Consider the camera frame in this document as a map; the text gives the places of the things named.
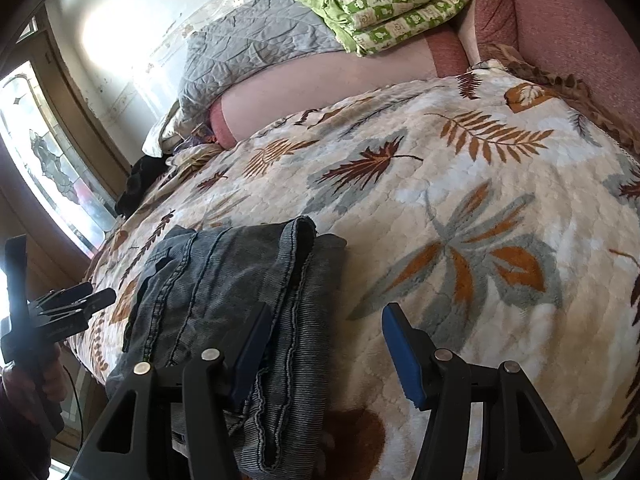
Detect blue denim pants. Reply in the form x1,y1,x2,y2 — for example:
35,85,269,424
106,217,346,479

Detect person's left hand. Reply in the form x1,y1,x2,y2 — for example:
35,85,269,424
2,344,66,416

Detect stained glass window door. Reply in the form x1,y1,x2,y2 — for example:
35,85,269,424
1,10,129,258

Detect black garment on sofa edge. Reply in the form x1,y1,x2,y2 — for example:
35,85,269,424
115,154,168,218

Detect white patterned pillow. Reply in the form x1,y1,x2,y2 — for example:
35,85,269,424
142,100,189,158

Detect leaf-patterned quilted blanket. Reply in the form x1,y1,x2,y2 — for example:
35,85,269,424
68,46,639,479

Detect grey quilted pillow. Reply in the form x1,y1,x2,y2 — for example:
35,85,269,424
178,0,343,128

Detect green patterned folded blanket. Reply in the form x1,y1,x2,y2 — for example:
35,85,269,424
297,0,471,56

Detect pink and maroon sofa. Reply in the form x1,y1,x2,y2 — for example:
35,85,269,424
205,0,639,148

